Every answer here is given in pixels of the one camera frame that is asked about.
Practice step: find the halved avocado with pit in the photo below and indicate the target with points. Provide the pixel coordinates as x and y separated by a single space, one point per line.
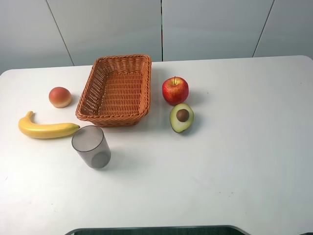
181 117

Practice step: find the brown wicker basket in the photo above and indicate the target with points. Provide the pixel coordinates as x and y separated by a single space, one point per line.
117 91

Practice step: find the red apple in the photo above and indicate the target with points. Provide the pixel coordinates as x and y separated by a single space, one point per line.
175 90

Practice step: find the grey translucent plastic cup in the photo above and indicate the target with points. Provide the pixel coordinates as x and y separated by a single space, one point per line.
91 145

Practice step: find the round bread bun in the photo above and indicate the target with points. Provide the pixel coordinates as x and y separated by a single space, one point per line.
60 97

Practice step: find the dark base at bottom edge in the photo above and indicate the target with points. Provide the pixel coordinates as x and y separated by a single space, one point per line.
182 230

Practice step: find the yellow banana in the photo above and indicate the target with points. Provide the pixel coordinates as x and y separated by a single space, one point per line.
45 131

